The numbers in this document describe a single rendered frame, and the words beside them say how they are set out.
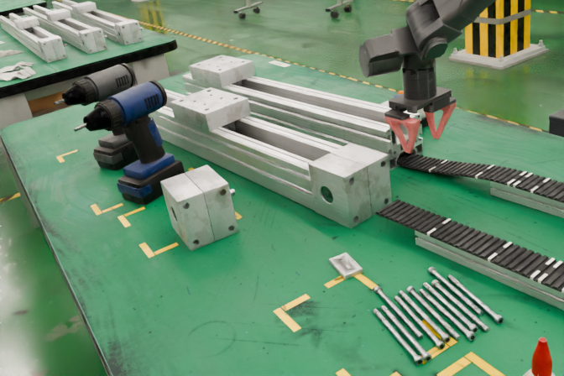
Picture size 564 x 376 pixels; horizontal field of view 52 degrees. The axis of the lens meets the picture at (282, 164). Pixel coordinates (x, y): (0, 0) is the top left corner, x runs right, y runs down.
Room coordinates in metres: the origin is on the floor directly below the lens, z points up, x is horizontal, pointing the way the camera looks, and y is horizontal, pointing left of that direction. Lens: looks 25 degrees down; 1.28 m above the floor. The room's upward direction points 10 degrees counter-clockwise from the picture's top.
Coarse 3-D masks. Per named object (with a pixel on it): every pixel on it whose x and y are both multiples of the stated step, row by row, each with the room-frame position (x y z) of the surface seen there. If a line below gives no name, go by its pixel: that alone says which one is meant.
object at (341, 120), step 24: (264, 96) 1.32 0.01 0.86; (288, 96) 1.35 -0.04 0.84; (312, 96) 1.27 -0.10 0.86; (336, 96) 1.23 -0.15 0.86; (264, 120) 1.32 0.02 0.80; (288, 120) 1.23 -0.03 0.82; (312, 120) 1.16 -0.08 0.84; (336, 120) 1.10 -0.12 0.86; (360, 120) 1.05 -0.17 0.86; (384, 120) 1.08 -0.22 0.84; (360, 144) 1.06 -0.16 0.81; (384, 144) 0.99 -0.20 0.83
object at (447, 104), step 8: (448, 96) 0.96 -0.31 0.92; (432, 104) 0.94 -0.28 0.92; (440, 104) 0.95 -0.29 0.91; (448, 104) 0.96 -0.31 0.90; (456, 104) 0.97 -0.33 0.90; (432, 112) 1.01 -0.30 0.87; (448, 112) 0.97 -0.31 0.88; (432, 120) 1.00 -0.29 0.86; (432, 128) 0.99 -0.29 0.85; (440, 128) 0.98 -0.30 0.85; (432, 136) 0.99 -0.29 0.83; (440, 136) 0.98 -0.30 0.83
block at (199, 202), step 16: (176, 176) 0.92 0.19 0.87; (192, 176) 0.90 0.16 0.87; (208, 176) 0.89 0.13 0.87; (176, 192) 0.85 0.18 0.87; (192, 192) 0.84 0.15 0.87; (208, 192) 0.84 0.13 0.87; (224, 192) 0.86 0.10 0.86; (176, 208) 0.84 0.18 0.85; (192, 208) 0.83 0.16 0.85; (208, 208) 0.84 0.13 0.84; (224, 208) 0.85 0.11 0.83; (176, 224) 0.87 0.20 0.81; (192, 224) 0.82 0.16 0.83; (208, 224) 0.83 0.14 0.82; (224, 224) 0.84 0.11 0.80; (192, 240) 0.82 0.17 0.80; (208, 240) 0.83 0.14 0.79
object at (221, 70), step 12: (204, 60) 1.61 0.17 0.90; (216, 60) 1.59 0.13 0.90; (228, 60) 1.56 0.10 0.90; (240, 60) 1.54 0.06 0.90; (192, 72) 1.57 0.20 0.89; (204, 72) 1.52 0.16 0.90; (216, 72) 1.46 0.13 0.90; (228, 72) 1.47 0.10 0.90; (240, 72) 1.49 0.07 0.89; (252, 72) 1.51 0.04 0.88; (216, 84) 1.48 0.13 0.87; (228, 84) 1.46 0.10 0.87; (240, 84) 1.50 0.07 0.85
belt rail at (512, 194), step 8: (496, 184) 0.82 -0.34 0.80; (496, 192) 0.82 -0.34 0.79; (504, 192) 0.81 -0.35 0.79; (512, 192) 0.80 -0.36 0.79; (520, 192) 0.79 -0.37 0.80; (528, 192) 0.77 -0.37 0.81; (512, 200) 0.80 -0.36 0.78; (520, 200) 0.79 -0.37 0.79; (528, 200) 0.78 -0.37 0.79; (536, 200) 0.77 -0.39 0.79; (544, 200) 0.75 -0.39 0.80; (552, 200) 0.74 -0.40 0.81; (536, 208) 0.76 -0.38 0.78; (544, 208) 0.75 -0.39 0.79; (552, 208) 0.74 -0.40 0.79; (560, 208) 0.74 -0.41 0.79; (560, 216) 0.73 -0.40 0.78
